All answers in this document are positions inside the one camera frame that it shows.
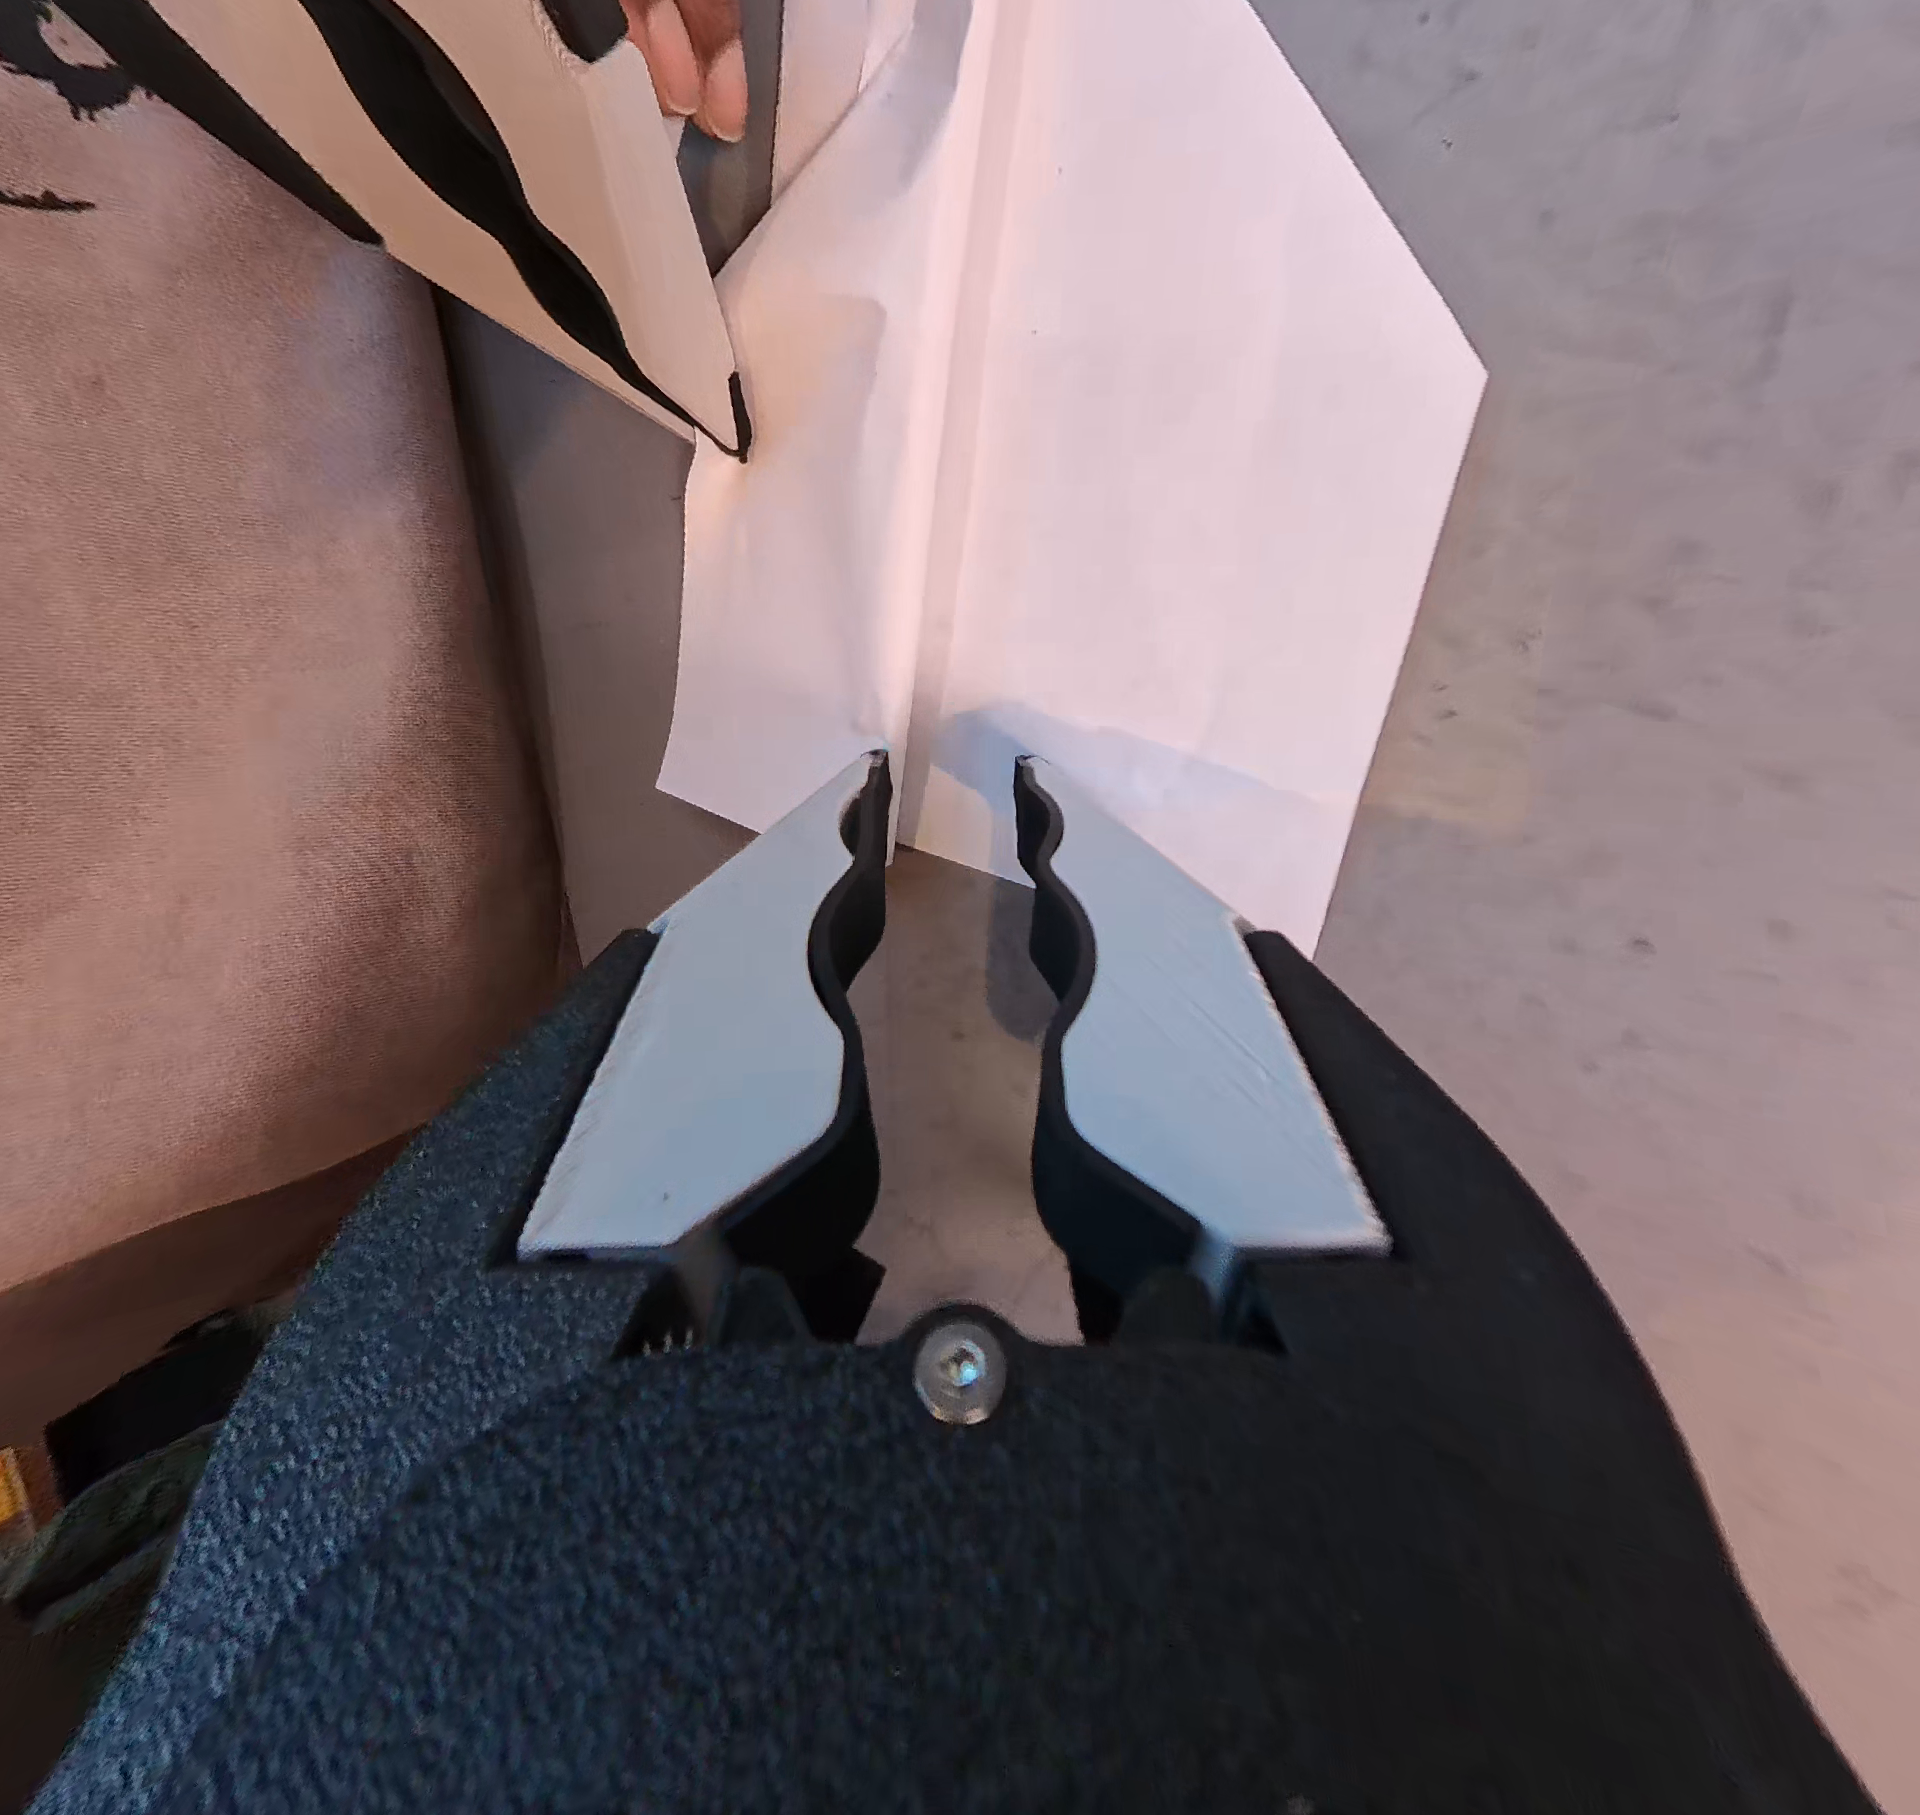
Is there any person's left hand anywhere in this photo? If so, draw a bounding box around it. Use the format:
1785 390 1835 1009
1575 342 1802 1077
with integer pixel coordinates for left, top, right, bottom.
588 0 756 148

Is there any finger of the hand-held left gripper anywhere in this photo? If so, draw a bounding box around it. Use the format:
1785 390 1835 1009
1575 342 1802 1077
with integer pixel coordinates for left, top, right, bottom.
102 0 707 444
299 0 756 468

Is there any grey desk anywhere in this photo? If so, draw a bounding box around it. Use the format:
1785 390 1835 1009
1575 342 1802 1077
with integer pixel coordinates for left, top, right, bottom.
434 0 1920 1815

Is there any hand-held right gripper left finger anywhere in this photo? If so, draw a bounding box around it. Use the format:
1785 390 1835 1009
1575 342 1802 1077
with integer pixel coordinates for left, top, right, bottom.
515 750 897 1343

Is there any white paper sheet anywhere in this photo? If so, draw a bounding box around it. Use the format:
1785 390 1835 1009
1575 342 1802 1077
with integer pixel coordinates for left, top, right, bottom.
654 0 1490 961

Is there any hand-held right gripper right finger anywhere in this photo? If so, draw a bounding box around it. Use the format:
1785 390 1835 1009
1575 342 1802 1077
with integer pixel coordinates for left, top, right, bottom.
1013 754 1391 1349

